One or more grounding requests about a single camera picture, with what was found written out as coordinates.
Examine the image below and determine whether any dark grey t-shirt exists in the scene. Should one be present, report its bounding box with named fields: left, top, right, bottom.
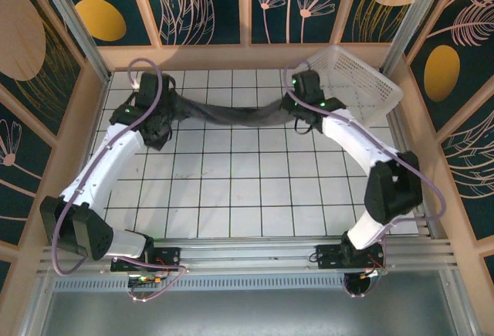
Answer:
left=140, top=90, right=298, bottom=154

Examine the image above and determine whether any white perforated plastic basket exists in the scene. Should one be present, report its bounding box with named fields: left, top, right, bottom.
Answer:
left=306, top=45, right=404, bottom=128

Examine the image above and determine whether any grey metal sheet panel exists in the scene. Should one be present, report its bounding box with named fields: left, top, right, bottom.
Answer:
left=38, top=289, right=475, bottom=336

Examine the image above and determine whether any aluminium corner post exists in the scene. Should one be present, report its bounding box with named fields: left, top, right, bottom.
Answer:
left=32, top=0, right=113, bottom=82
left=381, top=0, right=451, bottom=76

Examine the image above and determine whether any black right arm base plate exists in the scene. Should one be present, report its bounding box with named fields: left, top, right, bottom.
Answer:
left=315, top=241, right=386, bottom=271

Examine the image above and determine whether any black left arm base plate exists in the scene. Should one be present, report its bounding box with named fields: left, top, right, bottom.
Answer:
left=110, top=246, right=182, bottom=273

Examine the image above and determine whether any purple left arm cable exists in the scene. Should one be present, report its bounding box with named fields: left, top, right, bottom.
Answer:
left=49, top=57, right=190, bottom=303

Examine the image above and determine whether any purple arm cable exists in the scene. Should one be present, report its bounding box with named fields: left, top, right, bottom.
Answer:
left=49, top=57, right=190, bottom=303
left=283, top=59, right=448, bottom=299

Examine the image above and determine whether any aluminium mounting rail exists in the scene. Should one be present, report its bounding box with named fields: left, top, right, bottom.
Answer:
left=36, top=237, right=460, bottom=275

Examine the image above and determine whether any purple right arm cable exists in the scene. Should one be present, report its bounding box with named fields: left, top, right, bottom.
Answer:
left=283, top=59, right=448, bottom=299

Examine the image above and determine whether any slotted grey cable tray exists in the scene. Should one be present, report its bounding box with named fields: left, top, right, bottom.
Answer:
left=49, top=277, right=455, bottom=291

